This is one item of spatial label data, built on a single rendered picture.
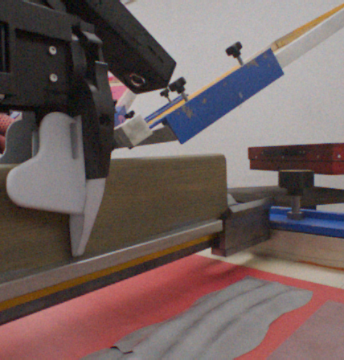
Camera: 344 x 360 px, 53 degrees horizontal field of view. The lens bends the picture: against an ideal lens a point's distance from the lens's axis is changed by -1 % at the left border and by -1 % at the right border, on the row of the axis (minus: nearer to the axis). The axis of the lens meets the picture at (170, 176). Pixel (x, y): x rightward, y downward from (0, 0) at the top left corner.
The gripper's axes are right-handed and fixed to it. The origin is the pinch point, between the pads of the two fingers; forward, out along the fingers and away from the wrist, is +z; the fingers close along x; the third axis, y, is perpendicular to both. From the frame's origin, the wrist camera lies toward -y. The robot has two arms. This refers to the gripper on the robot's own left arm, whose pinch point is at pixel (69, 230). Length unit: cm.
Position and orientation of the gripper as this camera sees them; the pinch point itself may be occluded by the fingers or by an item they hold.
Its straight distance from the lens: 26.2
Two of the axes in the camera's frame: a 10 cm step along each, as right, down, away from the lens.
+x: 7.3, 0.2, -6.8
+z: 0.2, 10.0, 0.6
